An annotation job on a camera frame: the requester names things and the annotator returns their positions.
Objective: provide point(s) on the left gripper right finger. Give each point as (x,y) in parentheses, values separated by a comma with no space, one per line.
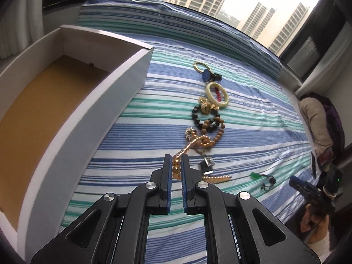
(186,182)

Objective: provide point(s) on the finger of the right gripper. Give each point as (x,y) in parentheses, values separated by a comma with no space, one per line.
(303,187)

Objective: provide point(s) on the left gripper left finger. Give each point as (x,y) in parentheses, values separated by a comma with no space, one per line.
(166,184)

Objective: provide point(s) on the pale jade bangle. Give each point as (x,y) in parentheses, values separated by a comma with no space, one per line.
(217,95)

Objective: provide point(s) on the gold twisted bangle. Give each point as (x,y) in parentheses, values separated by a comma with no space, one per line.
(200,67)

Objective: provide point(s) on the white fleece sleeve forearm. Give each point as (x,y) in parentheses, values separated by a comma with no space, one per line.
(321,247)

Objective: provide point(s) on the person right hand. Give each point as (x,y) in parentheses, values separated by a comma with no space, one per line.
(315,224)

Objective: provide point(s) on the beige purple clothes pile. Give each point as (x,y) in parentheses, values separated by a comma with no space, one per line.
(326,127)

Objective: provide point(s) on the striped blue green bedsheet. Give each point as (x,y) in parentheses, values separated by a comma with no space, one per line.
(259,141)

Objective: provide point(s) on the blue face black watch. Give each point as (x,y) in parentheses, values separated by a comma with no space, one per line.
(208,76)

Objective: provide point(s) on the white cardboard box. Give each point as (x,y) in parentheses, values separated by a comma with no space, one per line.
(59,99)

